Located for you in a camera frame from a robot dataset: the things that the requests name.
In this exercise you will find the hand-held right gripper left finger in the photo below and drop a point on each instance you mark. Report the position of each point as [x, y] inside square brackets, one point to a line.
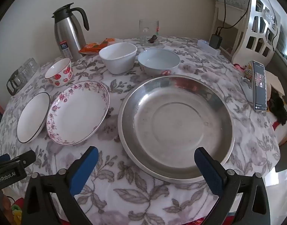
[84, 168]

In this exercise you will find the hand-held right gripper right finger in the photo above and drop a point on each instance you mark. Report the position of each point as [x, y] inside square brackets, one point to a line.
[209, 171]

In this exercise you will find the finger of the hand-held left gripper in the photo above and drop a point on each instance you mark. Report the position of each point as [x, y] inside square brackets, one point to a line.
[1, 159]
[24, 158]

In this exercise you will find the white black-rimmed plate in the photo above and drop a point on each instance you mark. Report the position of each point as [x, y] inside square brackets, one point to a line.
[32, 119]

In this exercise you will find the pink floral rim plate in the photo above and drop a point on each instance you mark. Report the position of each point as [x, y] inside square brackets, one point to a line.
[77, 114]

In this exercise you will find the large stainless steel basin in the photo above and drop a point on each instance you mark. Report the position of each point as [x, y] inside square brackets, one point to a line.
[176, 126]

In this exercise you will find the strawberry print bowl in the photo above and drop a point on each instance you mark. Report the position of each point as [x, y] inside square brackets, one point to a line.
[61, 75]

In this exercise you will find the white rectangular bowl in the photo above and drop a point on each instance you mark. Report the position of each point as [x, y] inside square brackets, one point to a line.
[117, 58]

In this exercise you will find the light blue bowl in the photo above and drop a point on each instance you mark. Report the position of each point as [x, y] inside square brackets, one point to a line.
[157, 61]

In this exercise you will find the grey floral tablecloth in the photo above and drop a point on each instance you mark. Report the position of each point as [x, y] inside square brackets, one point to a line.
[124, 192]

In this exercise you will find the clear glass cup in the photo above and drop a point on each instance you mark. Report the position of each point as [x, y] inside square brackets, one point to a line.
[32, 64]
[22, 75]

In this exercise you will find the black cloth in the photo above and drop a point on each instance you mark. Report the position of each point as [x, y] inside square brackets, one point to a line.
[278, 107]

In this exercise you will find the smartphone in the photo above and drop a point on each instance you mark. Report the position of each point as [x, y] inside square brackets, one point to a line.
[259, 86]

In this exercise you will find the orange snack packet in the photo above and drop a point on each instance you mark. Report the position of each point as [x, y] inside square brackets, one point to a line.
[107, 42]
[89, 48]

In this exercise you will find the white openwork shelf rack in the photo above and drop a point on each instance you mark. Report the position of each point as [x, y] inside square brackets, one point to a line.
[241, 51]

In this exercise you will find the white power strip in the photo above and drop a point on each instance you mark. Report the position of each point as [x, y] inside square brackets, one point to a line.
[204, 45]

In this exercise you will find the stainless steel thermos jug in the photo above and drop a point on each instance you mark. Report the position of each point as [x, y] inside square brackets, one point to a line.
[68, 35]

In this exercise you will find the dark brown lump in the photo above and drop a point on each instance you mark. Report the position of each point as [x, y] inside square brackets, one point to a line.
[154, 38]

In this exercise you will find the clear glass mug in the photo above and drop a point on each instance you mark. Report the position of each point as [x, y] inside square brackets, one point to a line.
[148, 31]

